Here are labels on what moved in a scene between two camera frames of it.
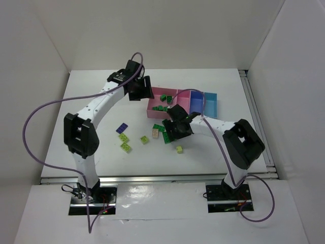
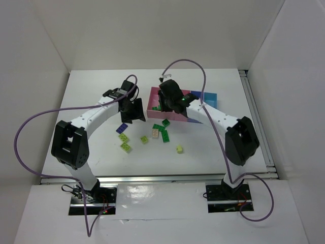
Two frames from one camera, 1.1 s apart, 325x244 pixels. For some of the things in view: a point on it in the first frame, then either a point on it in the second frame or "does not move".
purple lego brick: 122,128 does not move
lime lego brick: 179,149 does not move
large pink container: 157,108 does not move
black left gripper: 147,87 -> 137,110
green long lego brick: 166,139 does not move
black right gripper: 171,130 -> 162,100
